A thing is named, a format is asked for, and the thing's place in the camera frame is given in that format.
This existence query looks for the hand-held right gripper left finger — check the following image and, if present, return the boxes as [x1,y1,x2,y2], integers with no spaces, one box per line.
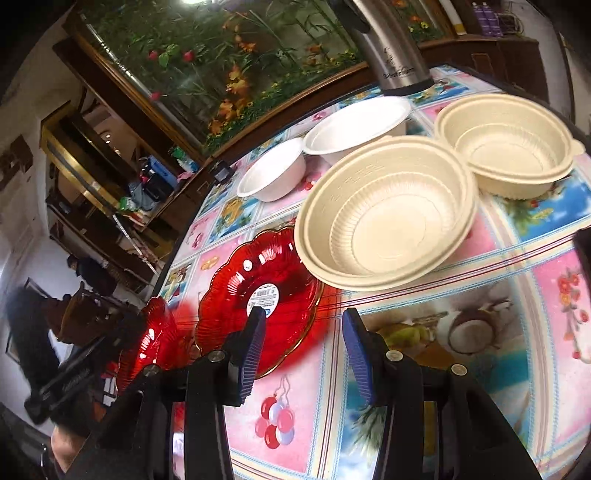
[65,305,267,480]

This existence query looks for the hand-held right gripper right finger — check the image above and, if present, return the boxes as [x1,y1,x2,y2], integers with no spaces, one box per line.
[342,307,543,480]

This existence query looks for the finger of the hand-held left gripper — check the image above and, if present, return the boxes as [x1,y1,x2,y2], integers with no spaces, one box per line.
[95,314,155,370]

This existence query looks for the small red glass plate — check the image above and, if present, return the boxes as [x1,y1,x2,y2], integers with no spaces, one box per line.
[115,298,195,393]

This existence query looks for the large red glass plate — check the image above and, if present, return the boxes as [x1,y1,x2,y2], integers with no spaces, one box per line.
[194,226,324,379]

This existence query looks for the large beige plastic bowl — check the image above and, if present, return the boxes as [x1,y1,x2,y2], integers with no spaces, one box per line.
[294,135,478,292]

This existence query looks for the large white paper bowl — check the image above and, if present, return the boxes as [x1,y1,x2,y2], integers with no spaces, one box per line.
[302,97,413,166]

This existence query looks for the small beige plastic bowl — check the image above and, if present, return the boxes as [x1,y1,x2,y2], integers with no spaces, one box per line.
[434,93,586,200]

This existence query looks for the person's left forearm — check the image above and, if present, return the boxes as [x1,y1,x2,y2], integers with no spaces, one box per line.
[50,422,95,476]

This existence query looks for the wooden chair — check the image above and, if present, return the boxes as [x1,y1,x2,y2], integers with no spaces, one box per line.
[51,286,121,344]

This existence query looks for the blue plastic container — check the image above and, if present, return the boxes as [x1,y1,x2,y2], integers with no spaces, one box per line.
[139,157,178,190]

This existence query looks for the colourful printed tablecloth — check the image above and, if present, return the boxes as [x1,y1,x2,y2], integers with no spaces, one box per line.
[157,65,591,480]

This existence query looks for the wooden counter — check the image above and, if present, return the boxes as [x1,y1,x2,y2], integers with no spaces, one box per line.
[134,152,241,273]

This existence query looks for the gold framed glass cabinet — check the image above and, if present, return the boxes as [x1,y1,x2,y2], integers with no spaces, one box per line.
[41,104,139,217]

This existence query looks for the glass flower display case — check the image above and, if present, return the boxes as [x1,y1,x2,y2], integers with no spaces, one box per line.
[69,0,458,158]

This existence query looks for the stainless steel kettle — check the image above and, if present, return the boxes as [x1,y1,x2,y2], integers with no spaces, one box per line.
[330,0,435,97]

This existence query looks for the wooden side cabinet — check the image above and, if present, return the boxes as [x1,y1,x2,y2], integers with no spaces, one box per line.
[462,32,550,102]

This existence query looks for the tangled cables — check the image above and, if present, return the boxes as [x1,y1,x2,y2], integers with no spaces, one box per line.
[501,11,527,35]

